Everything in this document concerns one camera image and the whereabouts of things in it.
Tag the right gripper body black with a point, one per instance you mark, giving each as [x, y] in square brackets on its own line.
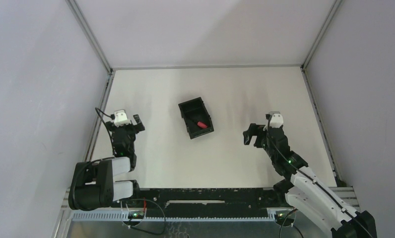
[261, 142]

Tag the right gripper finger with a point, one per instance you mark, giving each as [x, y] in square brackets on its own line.
[249, 133]
[260, 129]

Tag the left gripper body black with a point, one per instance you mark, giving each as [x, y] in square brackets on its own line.
[126, 128]

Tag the red handled screwdriver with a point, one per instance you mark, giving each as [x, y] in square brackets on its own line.
[200, 124]

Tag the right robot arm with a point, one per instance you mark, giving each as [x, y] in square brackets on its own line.
[302, 189]

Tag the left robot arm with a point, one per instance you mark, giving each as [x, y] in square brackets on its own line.
[93, 183]

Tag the black plastic bin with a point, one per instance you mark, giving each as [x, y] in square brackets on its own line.
[195, 109]

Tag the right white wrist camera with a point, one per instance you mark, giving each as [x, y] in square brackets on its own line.
[274, 120]

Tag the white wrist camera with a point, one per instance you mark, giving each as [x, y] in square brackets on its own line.
[274, 120]
[121, 118]

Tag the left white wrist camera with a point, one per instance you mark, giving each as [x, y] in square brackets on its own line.
[121, 118]

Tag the right controller board with wires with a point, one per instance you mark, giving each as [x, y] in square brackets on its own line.
[286, 221]

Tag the controller board with wires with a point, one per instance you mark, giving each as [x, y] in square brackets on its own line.
[136, 215]
[286, 221]

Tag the left controller board with wires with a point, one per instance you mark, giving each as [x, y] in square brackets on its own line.
[136, 215]

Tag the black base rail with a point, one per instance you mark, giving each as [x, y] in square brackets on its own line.
[213, 201]

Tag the white slotted cable duct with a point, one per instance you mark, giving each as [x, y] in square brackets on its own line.
[118, 216]

